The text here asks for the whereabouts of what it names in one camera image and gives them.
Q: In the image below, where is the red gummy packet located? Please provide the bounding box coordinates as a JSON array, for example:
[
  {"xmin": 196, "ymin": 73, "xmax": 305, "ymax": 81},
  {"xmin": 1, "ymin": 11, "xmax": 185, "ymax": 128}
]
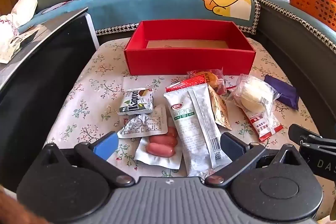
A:
[{"xmin": 165, "ymin": 75, "xmax": 209, "ymax": 93}]

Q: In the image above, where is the orange plastic basket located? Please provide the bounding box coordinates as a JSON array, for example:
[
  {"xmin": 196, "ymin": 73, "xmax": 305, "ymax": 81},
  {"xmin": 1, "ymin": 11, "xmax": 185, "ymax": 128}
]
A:
[{"xmin": 287, "ymin": 0, "xmax": 336, "ymax": 33}]

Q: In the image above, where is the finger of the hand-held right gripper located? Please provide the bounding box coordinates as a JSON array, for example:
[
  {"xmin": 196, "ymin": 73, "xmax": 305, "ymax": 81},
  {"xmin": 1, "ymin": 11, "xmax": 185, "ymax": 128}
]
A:
[{"xmin": 288, "ymin": 124, "xmax": 336, "ymax": 147}]

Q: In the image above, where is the red white printed bag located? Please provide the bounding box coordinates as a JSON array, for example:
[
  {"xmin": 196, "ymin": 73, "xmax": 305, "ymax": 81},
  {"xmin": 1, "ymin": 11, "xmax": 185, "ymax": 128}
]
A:
[{"xmin": 0, "ymin": 14, "xmax": 35, "ymax": 64}]

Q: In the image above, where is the gold snack packet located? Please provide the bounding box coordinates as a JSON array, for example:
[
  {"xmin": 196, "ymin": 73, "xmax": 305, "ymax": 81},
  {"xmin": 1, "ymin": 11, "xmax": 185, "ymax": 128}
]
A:
[{"xmin": 208, "ymin": 84, "xmax": 233, "ymax": 131}]

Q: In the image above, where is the red cardboard box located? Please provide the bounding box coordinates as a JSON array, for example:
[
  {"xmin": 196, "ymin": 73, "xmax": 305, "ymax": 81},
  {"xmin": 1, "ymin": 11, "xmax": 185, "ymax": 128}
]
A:
[{"xmin": 124, "ymin": 20, "xmax": 257, "ymax": 76}]

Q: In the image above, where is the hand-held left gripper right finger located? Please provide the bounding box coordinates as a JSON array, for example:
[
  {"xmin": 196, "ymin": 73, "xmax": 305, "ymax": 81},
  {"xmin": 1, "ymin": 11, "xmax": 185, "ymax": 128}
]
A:
[{"xmin": 204, "ymin": 132, "xmax": 302, "ymax": 187}]

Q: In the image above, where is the black glossy side table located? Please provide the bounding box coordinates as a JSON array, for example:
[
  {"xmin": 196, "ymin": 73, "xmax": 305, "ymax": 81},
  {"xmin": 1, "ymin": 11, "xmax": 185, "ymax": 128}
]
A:
[{"xmin": 0, "ymin": 7, "xmax": 100, "ymax": 189}]

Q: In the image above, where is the grey-green sofa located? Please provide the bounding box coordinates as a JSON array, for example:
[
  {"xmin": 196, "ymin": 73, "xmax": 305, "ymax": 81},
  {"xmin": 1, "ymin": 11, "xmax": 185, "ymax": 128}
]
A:
[{"xmin": 26, "ymin": 0, "xmax": 336, "ymax": 140}]

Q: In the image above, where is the white bun packet red label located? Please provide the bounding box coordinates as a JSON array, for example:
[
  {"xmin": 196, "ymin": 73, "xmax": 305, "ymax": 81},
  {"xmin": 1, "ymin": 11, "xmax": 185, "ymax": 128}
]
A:
[{"xmin": 227, "ymin": 74, "xmax": 284, "ymax": 143}]

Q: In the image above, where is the clear sausage packet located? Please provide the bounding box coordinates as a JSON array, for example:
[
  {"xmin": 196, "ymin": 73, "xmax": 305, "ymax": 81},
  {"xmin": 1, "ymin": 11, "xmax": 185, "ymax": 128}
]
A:
[{"xmin": 134, "ymin": 125, "xmax": 184, "ymax": 170}]

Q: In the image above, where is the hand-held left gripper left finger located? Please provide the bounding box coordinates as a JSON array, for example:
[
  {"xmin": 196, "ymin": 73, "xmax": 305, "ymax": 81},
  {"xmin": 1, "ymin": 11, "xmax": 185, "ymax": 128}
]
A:
[{"xmin": 43, "ymin": 131, "xmax": 136, "ymax": 187}]

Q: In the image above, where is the blue lion blanket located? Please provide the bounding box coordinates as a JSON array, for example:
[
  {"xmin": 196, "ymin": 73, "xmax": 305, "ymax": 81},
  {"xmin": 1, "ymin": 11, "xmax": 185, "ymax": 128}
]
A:
[{"xmin": 18, "ymin": 0, "xmax": 262, "ymax": 36}]

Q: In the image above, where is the white cloth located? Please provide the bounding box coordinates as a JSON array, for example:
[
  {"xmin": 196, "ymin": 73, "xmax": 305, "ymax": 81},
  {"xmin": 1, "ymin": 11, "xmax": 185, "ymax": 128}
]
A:
[{"xmin": 10, "ymin": 0, "xmax": 40, "ymax": 28}]

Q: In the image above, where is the houndstooth trimmed sofa cover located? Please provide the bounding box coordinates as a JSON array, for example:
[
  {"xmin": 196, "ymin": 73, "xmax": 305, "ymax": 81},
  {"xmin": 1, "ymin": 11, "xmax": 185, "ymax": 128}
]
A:
[{"xmin": 225, "ymin": 0, "xmax": 336, "ymax": 57}]

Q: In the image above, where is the floral tablecloth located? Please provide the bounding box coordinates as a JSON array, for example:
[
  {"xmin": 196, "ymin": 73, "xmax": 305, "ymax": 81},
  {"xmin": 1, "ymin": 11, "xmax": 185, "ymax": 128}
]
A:
[{"xmin": 43, "ymin": 37, "xmax": 324, "ymax": 178}]

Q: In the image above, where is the silver snack packet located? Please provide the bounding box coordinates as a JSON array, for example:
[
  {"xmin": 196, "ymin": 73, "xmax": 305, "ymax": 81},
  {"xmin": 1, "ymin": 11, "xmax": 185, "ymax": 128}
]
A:
[{"xmin": 117, "ymin": 104, "xmax": 168, "ymax": 139}]

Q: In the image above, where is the long grey snack packet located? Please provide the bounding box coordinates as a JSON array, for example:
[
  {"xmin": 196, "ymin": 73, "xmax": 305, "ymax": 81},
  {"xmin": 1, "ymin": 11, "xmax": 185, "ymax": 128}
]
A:
[{"xmin": 163, "ymin": 83, "xmax": 233, "ymax": 177}]

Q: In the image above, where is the purple snack packet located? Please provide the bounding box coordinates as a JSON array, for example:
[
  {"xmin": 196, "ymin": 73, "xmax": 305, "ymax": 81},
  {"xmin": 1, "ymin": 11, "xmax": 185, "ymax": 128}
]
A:
[{"xmin": 263, "ymin": 74, "xmax": 300, "ymax": 111}]

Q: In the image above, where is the green white wafer packet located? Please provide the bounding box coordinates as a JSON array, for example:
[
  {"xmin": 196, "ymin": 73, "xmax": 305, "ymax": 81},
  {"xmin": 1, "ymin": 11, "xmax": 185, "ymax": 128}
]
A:
[{"xmin": 117, "ymin": 88, "xmax": 155, "ymax": 117}]

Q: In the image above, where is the yellow cake packet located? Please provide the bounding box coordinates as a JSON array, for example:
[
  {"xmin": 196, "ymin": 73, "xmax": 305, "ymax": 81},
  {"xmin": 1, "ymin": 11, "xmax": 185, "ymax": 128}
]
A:
[{"xmin": 186, "ymin": 68, "xmax": 226, "ymax": 95}]

